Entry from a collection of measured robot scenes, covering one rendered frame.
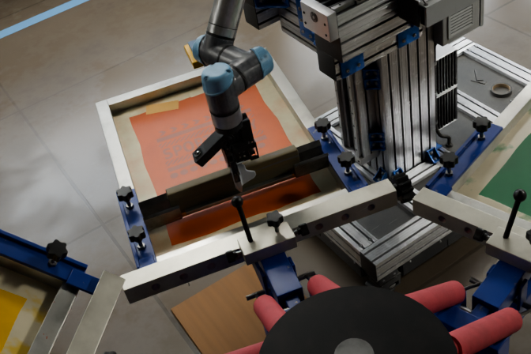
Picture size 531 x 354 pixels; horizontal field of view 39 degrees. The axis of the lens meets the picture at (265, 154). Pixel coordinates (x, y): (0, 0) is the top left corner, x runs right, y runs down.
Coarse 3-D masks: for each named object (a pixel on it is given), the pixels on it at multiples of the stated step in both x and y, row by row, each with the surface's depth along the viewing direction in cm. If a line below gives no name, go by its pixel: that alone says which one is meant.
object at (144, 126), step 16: (144, 112) 238; (160, 112) 237; (176, 112) 235; (192, 112) 234; (144, 128) 232; (160, 128) 230; (144, 144) 226; (144, 160) 220; (160, 160) 218; (160, 176) 213; (192, 176) 211; (160, 192) 208; (208, 208) 200; (224, 208) 199; (176, 224) 197; (192, 224) 196; (208, 224) 195; (224, 224) 194; (176, 240) 193
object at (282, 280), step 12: (264, 264) 170; (276, 264) 170; (288, 264) 169; (276, 276) 167; (288, 276) 166; (276, 288) 164; (288, 288) 164; (300, 288) 164; (276, 300) 167; (300, 300) 166
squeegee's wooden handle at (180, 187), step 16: (256, 160) 195; (272, 160) 195; (288, 160) 197; (208, 176) 194; (224, 176) 193; (256, 176) 197; (272, 176) 198; (176, 192) 191; (192, 192) 193; (208, 192) 194; (224, 192) 196
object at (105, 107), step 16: (176, 80) 243; (192, 80) 243; (272, 80) 237; (128, 96) 240; (144, 96) 241; (160, 96) 243; (288, 96) 226; (112, 112) 240; (304, 112) 219; (112, 128) 229; (304, 128) 215; (112, 144) 222; (112, 160) 216; (128, 176) 210; (336, 176) 198; (336, 192) 192; (304, 208) 189; (256, 224) 187; (208, 240) 186; (160, 256) 184
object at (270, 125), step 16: (240, 96) 236; (256, 96) 235; (208, 112) 233; (256, 112) 229; (272, 112) 227; (272, 128) 221; (272, 144) 216; (288, 144) 215; (304, 176) 203; (256, 192) 202; (272, 192) 201; (288, 192) 200; (304, 192) 198; (256, 208) 197; (272, 208) 196
